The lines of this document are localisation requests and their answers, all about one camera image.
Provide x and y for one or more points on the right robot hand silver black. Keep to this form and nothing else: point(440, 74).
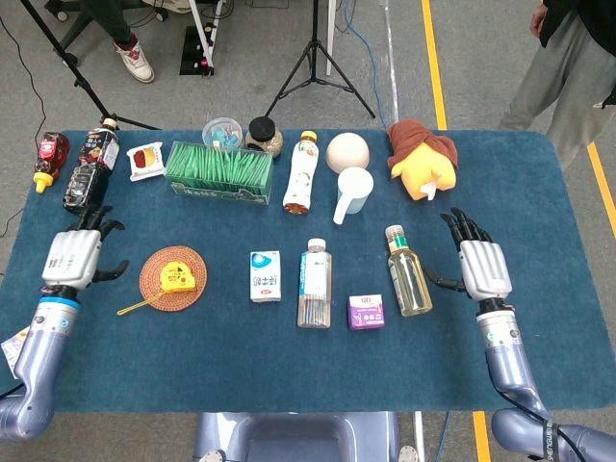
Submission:
point(486, 269)

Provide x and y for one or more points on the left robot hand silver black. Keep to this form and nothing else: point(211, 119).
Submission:
point(72, 257)

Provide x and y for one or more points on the yellow tape measure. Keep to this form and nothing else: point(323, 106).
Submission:
point(178, 276)

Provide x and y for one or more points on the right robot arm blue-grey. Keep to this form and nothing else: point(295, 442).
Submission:
point(510, 361)

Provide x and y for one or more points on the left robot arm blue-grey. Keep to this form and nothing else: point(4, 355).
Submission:
point(41, 356)

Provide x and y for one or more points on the clear bottle pale yellow liquid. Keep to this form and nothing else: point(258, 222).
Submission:
point(410, 284)

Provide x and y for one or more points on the dark soy sauce bottle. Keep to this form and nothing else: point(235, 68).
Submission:
point(89, 178)

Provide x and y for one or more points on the round woven rattan coaster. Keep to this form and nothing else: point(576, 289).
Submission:
point(154, 269)

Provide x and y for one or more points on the red sauce bottle yellow cap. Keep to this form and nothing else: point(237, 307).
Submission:
point(50, 156)

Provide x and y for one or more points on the white purple small carton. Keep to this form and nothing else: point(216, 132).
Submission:
point(12, 349)

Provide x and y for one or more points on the yellow plush toy brown cloth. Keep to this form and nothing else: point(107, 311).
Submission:
point(428, 166)

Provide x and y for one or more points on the white red snack packet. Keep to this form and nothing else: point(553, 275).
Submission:
point(145, 161)

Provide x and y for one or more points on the small purple box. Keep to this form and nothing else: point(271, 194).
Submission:
point(366, 313)

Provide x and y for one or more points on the white light-blue measuring cup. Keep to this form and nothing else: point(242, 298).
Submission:
point(356, 190)

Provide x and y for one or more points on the green tea bag box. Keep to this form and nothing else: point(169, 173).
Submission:
point(219, 171)

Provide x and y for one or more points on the clear water bottle white cap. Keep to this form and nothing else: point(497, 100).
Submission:
point(315, 284)

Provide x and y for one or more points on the beige bowl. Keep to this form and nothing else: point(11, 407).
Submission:
point(346, 149)

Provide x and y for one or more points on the black slanted light stand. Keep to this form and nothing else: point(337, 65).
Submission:
point(72, 67)

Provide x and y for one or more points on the white blue milk carton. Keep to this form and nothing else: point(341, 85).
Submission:
point(265, 279)

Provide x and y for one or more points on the clear round container blue clips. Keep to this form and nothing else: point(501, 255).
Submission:
point(222, 132)

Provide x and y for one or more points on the blue table mat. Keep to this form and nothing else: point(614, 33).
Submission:
point(308, 366)

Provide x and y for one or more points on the white tea drink bottle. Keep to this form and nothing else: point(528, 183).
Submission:
point(302, 173)

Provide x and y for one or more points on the seated person white sneaker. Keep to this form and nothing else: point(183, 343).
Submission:
point(137, 60)

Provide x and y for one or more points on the standing person grey trousers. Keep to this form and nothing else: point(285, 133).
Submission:
point(563, 72)

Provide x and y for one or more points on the glass jar black lid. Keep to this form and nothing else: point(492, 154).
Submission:
point(262, 130)

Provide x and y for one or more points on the dark office chair base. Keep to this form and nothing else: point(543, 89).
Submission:
point(72, 26)

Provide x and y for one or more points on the blue-grey robot torso base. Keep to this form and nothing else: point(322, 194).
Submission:
point(298, 438)

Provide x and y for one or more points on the white upright pole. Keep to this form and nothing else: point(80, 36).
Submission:
point(330, 38)

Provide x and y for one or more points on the black tripod stand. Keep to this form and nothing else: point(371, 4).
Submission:
point(315, 29)

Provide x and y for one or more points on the white slanted frame leg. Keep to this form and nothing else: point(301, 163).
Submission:
point(202, 29)

